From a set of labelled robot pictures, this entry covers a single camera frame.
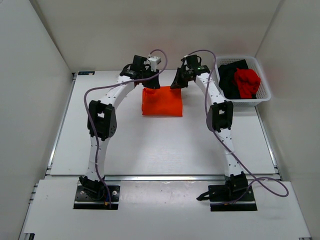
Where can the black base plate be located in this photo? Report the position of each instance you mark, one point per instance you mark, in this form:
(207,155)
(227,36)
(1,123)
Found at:
(84,200)
(221,200)

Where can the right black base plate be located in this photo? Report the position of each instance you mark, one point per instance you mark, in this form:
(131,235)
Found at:
(221,200)

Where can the aluminium rail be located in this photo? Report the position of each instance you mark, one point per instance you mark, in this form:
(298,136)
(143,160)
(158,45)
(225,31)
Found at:
(164,178)

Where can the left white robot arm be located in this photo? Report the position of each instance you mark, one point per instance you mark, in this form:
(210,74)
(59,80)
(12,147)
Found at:
(102,120)

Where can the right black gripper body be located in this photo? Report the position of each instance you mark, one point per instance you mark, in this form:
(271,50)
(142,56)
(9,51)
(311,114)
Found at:
(185,76)

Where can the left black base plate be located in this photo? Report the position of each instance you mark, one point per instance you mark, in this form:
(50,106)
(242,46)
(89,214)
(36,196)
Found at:
(84,200)

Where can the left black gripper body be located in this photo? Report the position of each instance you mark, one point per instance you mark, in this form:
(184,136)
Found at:
(149,83)

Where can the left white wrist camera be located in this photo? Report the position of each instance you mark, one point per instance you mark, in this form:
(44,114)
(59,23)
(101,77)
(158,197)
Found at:
(154,61)

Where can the white plastic basket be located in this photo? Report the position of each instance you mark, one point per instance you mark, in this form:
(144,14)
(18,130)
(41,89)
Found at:
(263,93)

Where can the dark label sticker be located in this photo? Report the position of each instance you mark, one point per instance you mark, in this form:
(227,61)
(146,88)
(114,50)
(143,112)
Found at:
(86,73)

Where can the black t shirt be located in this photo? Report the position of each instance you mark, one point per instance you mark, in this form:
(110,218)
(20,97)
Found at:
(226,84)

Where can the orange t shirt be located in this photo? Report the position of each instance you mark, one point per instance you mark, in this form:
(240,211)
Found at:
(162,102)

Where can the red t shirt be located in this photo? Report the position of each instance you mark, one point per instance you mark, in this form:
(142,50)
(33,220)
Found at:
(247,82)

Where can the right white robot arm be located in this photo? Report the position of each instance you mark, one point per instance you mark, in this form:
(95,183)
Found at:
(219,117)

